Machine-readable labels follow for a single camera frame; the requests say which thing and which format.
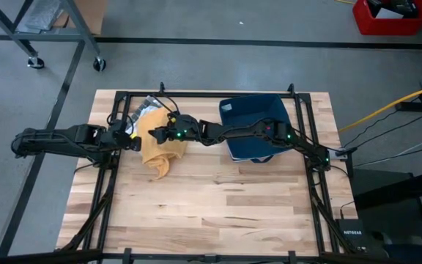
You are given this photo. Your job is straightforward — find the grey checked towel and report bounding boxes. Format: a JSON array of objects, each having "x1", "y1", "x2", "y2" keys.
[{"x1": 125, "y1": 95, "x2": 165, "y2": 130}]

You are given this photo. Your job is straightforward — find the mustard orange towel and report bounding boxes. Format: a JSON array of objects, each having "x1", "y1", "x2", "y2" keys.
[{"x1": 136, "y1": 106, "x2": 190, "y2": 180}]

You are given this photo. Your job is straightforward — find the navy fabric storage bin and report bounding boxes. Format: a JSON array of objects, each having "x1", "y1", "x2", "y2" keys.
[{"x1": 218, "y1": 93, "x2": 295, "y2": 164}]

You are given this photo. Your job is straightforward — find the black caster wheel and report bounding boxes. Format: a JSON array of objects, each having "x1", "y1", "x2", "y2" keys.
[
  {"x1": 26, "y1": 55, "x2": 45, "y2": 70},
  {"x1": 92, "y1": 57, "x2": 106, "y2": 73}
]

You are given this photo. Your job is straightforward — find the brown cardboard box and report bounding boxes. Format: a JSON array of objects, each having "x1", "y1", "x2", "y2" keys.
[{"x1": 52, "y1": 0, "x2": 108, "y2": 36}]

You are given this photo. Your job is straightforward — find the grey plastic bag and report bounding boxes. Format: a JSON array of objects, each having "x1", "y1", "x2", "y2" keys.
[{"x1": 15, "y1": 0, "x2": 64, "y2": 34}]

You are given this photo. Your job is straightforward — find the red plastic crate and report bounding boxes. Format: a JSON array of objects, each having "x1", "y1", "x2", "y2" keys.
[{"x1": 352, "y1": 0, "x2": 422, "y2": 37}]

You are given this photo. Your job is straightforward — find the black equipment stand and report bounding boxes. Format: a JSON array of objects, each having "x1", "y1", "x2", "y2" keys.
[{"x1": 349, "y1": 166, "x2": 422, "y2": 264}]

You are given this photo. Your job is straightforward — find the white paper sheet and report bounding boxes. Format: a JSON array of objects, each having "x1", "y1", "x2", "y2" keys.
[{"x1": 374, "y1": 7, "x2": 404, "y2": 19}]

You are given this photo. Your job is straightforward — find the black device in crate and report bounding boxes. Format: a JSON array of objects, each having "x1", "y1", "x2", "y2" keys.
[{"x1": 366, "y1": 0, "x2": 419, "y2": 18}]

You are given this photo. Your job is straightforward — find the navy blue seat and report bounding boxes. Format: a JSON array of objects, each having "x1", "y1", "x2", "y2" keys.
[{"x1": 382, "y1": 243, "x2": 422, "y2": 264}]

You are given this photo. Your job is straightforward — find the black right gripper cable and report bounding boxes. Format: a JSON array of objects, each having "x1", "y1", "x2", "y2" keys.
[{"x1": 151, "y1": 92, "x2": 179, "y2": 117}]

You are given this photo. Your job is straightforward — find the black cable bundle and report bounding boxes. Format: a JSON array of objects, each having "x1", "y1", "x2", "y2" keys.
[{"x1": 61, "y1": 166, "x2": 119, "y2": 252}]

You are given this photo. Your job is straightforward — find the grey metal cart frame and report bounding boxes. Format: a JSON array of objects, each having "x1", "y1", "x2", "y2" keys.
[{"x1": 0, "y1": 0, "x2": 106, "y2": 59}]

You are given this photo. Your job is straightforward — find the black Netgear network switch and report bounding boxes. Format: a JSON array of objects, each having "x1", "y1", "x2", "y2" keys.
[{"x1": 335, "y1": 219, "x2": 366, "y2": 253}]

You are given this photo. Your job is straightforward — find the black floor cable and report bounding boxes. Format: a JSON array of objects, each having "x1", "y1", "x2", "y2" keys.
[
  {"x1": 352, "y1": 144, "x2": 422, "y2": 169},
  {"x1": 342, "y1": 112, "x2": 422, "y2": 148}
]

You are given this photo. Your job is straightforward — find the thick yellow cable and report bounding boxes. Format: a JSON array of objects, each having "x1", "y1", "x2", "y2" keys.
[{"x1": 338, "y1": 81, "x2": 422, "y2": 133}]

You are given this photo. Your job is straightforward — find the white floor cable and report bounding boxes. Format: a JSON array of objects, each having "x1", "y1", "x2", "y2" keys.
[{"x1": 389, "y1": 136, "x2": 422, "y2": 158}]

